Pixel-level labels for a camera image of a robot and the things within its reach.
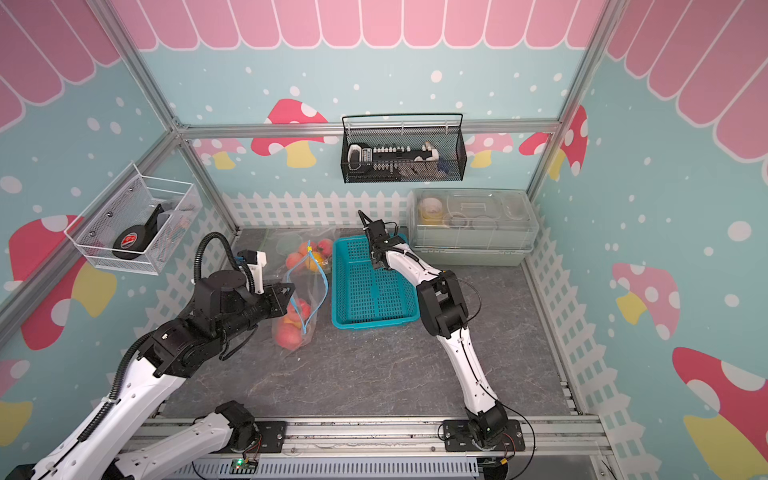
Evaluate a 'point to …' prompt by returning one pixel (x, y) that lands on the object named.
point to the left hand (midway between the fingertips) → (295, 292)
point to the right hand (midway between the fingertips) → (387, 255)
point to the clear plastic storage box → (471, 227)
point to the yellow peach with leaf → (290, 321)
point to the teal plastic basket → (364, 295)
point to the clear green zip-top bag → (278, 242)
